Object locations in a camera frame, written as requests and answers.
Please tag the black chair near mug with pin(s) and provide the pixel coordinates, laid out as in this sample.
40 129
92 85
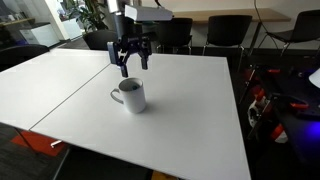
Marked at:
15 55

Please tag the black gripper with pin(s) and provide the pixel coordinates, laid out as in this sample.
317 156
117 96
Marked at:
134 44

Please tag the potted green plant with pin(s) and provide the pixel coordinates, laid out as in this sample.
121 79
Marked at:
89 12

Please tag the black chair back middle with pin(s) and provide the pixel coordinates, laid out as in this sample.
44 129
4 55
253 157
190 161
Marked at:
227 31

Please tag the white cabinet in office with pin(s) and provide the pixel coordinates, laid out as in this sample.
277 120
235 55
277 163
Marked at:
40 33

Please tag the black chair back left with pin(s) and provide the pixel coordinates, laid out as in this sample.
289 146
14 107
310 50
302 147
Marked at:
175 33

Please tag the black chair back right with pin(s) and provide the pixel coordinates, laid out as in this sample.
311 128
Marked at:
306 28

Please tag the white ceramic mug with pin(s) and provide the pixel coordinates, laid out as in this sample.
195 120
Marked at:
133 100

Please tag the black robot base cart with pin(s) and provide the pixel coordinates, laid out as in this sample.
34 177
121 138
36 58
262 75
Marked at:
288 125

